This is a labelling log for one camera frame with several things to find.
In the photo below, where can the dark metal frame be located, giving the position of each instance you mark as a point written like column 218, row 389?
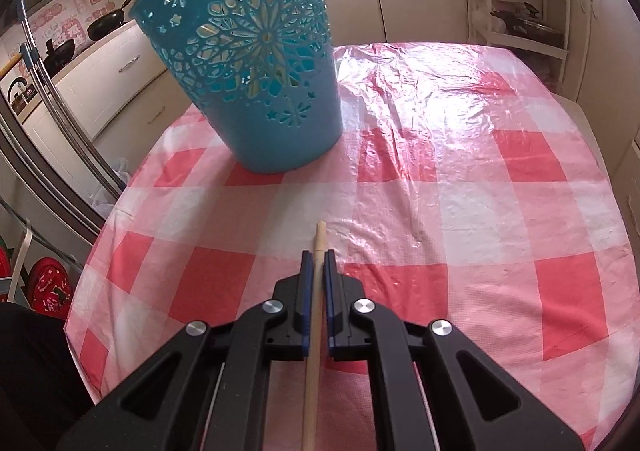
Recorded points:
column 30, row 166

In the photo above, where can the red floral patterned item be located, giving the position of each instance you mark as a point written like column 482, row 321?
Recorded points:
column 50, row 288

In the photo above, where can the pot with lid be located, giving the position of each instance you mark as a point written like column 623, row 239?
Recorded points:
column 530, row 26

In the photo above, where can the metal kettle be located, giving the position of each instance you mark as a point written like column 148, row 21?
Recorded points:
column 21, row 96

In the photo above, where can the chrome tube rack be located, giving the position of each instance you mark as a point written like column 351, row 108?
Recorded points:
column 55, row 96

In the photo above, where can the red white checked tablecloth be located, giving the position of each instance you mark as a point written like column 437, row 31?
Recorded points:
column 450, row 211

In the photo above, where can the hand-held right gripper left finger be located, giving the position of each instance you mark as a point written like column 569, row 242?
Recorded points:
column 306, row 311

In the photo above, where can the white plastic bag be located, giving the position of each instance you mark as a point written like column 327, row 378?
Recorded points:
column 112, row 181

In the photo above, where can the pink wall stickers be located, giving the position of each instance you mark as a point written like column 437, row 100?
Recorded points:
column 75, row 11

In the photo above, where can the wooden chopstick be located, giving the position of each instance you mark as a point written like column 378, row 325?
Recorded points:
column 320, row 236

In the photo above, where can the cream drawer cabinet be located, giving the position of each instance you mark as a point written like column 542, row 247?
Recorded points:
column 600, row 6

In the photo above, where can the small black wok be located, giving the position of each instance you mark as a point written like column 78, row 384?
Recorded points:
column 60, row 56

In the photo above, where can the blue perforated plastic basket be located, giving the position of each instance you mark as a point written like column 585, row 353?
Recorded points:
column 280, row 141

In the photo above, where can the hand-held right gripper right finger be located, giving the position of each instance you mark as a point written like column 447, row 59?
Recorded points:
column 330, row 301

